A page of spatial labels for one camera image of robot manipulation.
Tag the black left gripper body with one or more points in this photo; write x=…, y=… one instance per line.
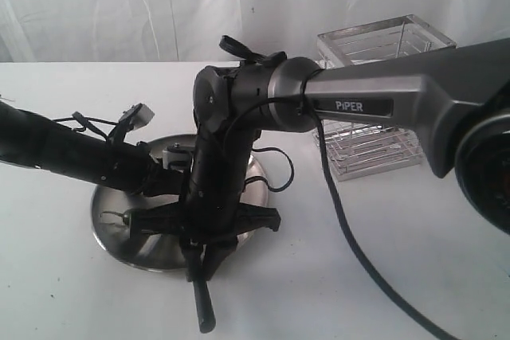
x=160, y=181

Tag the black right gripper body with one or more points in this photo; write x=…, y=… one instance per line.
x=210, y=210

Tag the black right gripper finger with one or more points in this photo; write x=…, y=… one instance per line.
x=192, y=255
x=215, y=254

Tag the black handled knife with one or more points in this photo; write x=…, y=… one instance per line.
x=204, y=306

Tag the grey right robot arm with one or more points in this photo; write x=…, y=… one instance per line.
x=456, y=101

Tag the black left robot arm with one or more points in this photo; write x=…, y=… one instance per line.
x=34, y=141

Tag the round stainless steel plate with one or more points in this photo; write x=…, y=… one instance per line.
x=157, y=253

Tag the white backdrop curtain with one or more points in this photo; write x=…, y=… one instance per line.
x=189, y=30

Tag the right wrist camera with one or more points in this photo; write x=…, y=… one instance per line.
x=177, y=157

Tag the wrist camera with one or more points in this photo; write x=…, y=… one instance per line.
x=137, y=116
x=177, y=157

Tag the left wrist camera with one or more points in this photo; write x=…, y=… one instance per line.
x=137, y=116

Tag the wire mesh utensil holder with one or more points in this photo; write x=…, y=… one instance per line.
x=356, y=150

